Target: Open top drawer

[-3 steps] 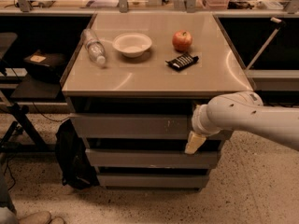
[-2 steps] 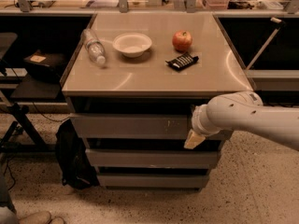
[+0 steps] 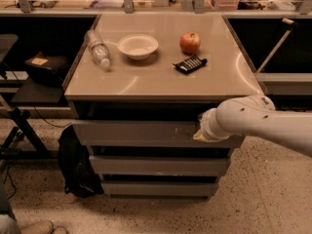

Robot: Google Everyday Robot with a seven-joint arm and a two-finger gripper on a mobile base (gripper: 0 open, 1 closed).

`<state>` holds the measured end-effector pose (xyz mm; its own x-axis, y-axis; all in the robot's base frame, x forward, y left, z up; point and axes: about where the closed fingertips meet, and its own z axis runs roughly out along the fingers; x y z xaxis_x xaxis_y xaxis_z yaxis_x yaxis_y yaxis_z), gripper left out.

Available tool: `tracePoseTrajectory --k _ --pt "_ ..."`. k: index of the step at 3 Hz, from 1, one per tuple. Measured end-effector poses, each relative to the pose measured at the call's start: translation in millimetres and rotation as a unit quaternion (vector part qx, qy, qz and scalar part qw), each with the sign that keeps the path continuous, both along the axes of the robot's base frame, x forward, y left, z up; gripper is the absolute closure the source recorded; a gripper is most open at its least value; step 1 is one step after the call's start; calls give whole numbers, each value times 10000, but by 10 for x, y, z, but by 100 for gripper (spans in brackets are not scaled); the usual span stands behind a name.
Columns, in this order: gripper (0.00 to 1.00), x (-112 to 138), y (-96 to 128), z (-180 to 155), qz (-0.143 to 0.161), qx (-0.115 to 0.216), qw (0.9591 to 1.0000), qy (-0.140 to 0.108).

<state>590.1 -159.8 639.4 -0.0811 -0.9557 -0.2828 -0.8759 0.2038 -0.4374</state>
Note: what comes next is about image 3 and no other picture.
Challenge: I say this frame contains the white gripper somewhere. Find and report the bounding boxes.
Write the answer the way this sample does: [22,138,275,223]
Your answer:
[193,108,230,142]

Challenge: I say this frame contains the grey top drawer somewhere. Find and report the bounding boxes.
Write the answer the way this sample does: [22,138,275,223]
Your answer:
[73,120,244,148]

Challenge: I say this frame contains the grey drawer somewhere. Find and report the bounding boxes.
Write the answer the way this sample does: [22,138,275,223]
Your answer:
[90,156,228,176]
[73,120,244,148]
[101,182,217,197]

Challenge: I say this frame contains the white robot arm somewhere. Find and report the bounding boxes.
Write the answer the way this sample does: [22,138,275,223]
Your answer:
[193,95,312,157]

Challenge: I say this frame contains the grey drawer cabinet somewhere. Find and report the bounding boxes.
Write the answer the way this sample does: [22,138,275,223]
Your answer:
[65,13,262,185]

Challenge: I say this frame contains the grey bottom drawer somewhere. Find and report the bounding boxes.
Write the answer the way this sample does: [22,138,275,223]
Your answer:
[101,182,217,197]

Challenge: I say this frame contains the grey middle drawer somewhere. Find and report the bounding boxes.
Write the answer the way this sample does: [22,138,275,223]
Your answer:
[90,156,228,176]

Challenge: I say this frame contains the black snack bar wrapper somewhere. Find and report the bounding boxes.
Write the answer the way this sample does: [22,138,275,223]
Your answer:
[173,56,208,75]

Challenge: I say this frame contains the red apple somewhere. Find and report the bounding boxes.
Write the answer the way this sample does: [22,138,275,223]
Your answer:
[179,31,201,55]

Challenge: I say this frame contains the white bowl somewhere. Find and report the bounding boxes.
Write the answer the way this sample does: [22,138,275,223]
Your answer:
[117,34,159,60]

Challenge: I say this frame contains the black backpack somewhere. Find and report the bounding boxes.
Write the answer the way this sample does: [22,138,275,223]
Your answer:
[58,125,103,199]

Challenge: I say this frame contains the clear plastic water bottle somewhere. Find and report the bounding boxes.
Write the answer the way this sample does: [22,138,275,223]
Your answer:
[85,30,111,70]

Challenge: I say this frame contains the white leaning pole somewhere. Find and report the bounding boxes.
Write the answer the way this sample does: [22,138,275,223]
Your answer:
[256,18,298,73]

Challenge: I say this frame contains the black box with label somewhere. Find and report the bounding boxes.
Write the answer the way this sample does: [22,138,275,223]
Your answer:
[24,53,70,88]

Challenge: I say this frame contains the black side table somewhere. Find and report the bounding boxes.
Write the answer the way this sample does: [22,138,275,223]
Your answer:
[0,33,66,161]

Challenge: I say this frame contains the tan shoe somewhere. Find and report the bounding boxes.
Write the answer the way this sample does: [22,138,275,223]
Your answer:
[20,220,54,234]

